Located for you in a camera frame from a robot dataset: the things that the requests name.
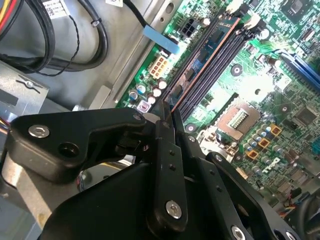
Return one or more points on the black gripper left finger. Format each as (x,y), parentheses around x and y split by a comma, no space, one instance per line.
(170,190)

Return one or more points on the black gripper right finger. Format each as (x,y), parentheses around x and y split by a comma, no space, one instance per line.
(212,185)

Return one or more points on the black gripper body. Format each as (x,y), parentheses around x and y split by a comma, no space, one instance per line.
(100,212)

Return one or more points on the RAM stick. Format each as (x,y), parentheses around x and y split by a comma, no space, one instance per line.
(203,55)

